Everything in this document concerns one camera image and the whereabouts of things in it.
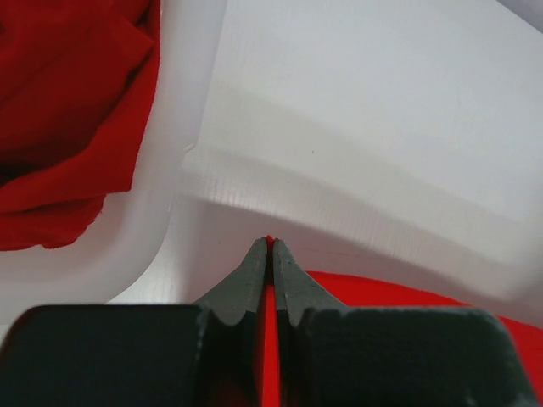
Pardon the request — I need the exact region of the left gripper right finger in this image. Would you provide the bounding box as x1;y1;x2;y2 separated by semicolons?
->
271;237;536;407

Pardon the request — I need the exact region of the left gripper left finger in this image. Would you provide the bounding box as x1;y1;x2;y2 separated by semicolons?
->
1;238;268;406

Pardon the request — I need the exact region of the red t shirt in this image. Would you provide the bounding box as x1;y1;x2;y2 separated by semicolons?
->
1;1;161;251
260;235;543;407

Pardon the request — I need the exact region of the white plastic laundry basket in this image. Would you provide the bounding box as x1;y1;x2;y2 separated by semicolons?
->
1;1;227;328

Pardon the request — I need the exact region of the red t shirt in basket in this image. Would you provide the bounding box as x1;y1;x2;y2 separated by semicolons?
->
1;1;161;251

